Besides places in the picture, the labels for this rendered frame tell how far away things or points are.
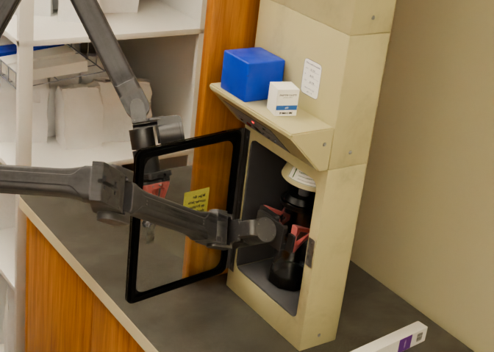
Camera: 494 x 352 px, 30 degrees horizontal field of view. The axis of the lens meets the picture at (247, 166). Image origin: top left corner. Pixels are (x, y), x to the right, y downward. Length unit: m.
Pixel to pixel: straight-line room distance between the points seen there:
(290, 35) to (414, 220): 0.67
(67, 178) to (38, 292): 1.21
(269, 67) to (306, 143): 0.21
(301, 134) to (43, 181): 0.54
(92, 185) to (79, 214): 1.01
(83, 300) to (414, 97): 1.04
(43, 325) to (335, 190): 1.22
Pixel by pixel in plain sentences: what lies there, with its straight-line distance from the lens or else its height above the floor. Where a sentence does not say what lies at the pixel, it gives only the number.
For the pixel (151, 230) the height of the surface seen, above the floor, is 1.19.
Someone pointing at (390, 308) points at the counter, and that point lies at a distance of 2.45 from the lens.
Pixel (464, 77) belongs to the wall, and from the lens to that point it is 2.26.
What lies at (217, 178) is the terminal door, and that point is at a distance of 2.22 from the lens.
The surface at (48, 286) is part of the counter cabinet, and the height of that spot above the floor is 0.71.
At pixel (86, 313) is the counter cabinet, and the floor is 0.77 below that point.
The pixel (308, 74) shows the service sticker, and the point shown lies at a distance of 2.00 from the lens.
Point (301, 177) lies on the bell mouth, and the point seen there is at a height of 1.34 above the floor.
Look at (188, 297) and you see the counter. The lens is 2.36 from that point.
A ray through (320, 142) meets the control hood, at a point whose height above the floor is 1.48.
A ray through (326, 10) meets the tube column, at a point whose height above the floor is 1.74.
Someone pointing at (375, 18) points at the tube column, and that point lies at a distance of 1.92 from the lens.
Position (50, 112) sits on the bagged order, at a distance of 3.24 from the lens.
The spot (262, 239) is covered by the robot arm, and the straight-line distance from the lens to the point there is 2.06.
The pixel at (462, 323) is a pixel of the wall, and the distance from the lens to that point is 2.41.
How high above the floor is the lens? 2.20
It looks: 24 degrees down
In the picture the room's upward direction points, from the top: 7 degrees clockwise
